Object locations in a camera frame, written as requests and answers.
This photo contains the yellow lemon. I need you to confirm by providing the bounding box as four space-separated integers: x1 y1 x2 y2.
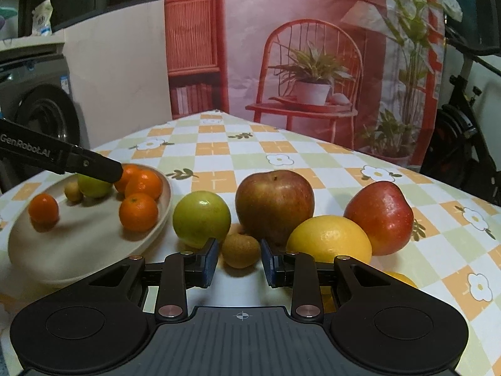
320 271 418 313
286 215 372 264

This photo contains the brown longan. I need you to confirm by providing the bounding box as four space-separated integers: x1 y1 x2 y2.
222 232 261 269
64 181 83 204

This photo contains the mandarin orange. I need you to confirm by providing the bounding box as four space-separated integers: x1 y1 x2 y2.
28 193 59 226
114 164 140 194
125 169 163 200
119 193 159 232

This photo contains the green apple front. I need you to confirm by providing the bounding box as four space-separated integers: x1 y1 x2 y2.
77 174 112 199

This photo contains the green apple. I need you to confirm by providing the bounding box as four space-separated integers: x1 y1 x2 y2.
173 191 231 249
77 174 112 199

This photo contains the bright red apple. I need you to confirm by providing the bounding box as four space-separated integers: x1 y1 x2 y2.
344 181 414 256

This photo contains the grey washing machine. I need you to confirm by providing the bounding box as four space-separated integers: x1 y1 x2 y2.
0 41 85 193

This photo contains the green apple near plate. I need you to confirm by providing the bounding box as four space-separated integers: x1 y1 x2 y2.
173 191 231 249

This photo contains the brownish red apple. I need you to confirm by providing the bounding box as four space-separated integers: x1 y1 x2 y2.
235 170 315 247

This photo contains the beige round plate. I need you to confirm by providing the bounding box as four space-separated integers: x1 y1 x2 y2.
8 165 173 288

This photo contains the white detergent bag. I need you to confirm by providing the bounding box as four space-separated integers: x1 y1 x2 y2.
31 0 53 37

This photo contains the black exercise bike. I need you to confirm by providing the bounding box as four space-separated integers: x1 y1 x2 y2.
420 25 500 206

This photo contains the pink printed backdrop cloth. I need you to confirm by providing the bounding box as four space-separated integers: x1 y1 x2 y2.
164 0 444 167

